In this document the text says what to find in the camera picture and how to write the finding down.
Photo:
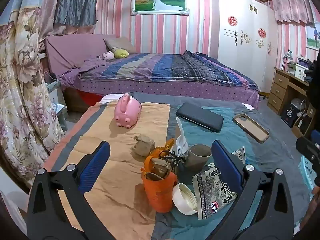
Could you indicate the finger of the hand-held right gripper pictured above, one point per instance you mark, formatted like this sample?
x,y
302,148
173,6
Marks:
x,y
307,150

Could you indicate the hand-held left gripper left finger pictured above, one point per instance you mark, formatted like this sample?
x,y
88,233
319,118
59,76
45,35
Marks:
x,y
96,165

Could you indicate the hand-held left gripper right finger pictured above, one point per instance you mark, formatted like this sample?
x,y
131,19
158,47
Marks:
x,y
226,166

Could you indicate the light blue plastic basket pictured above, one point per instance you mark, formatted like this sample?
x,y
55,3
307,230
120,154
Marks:
x,y
306,172

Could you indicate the brown paper cup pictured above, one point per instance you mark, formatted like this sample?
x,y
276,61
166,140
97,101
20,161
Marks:
x,y
197,160

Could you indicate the printed snack packet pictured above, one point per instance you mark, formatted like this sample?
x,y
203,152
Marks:
x,y
212,192

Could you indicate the brown paper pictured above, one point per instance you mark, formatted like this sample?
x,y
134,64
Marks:
x,y
142,147

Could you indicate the white face mask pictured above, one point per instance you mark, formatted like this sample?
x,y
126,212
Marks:
x,y
181,140

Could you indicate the white plastic lid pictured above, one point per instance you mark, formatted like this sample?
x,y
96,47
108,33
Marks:
x,y
183,200

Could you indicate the brown paper wad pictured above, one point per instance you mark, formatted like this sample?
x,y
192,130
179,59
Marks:
x,y
158,168

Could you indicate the orange cup with items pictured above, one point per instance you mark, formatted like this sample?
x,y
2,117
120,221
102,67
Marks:
x,y
157,195

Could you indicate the person's right hand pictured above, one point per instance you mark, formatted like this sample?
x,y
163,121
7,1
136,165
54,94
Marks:
x,y
316,190

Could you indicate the black box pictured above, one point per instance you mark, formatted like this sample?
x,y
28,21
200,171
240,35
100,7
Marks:
x,y
290,116

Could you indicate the beige phone case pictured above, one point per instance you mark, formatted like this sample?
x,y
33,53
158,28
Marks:
x,y
250,128

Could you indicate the white fan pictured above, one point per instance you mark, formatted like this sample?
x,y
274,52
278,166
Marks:
x,y
298,103

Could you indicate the black textured phone case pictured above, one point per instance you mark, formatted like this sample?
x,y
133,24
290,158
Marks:
x,y
200,117

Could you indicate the pink pig toy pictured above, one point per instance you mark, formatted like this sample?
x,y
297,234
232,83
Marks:
x,y
127,112

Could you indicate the black garment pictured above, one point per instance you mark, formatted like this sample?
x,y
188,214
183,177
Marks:
x,y
315,87

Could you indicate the light blue plastic item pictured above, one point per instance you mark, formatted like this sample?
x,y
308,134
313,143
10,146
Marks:
x,y
58,112

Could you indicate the wooden desk with drawers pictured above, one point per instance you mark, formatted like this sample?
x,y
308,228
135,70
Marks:
x,y
280,87

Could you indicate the white box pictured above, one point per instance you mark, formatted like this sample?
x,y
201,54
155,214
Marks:
x,y
301,72

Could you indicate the purple bag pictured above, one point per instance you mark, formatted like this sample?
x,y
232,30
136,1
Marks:
x,y
305,62

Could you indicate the purple bed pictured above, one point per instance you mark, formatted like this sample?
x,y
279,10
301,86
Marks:
x,y
175,90

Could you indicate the desk lamp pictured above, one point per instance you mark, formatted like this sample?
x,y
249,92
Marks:
x,y
287,57

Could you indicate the white wardrobe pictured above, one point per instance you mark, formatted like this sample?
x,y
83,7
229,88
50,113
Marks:
x,y
240,67

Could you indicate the pink plush toy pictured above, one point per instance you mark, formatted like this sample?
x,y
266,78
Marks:
x,y
106,55

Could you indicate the floral curtain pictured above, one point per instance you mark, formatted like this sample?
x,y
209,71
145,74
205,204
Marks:
x,y
20,80

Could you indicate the yellow-green plush toy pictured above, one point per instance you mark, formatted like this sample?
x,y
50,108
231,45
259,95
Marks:
x,y
121,53

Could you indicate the small framed picture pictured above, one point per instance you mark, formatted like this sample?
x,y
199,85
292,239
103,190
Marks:
x,y
313,35

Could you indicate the striped purple blue quilt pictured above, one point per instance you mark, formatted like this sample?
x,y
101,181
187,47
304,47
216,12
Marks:
x,y
162,67

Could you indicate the brown pillow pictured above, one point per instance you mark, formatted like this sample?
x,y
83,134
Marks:
x,y
120,43

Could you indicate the pink curtain valance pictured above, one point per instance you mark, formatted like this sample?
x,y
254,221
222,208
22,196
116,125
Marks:
x,y
292,7

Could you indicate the grey hanging cloth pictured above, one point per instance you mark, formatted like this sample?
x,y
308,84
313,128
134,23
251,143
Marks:
x,y
75,5

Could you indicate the framed wedding picture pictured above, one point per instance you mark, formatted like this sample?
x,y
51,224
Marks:
x,y
160,1

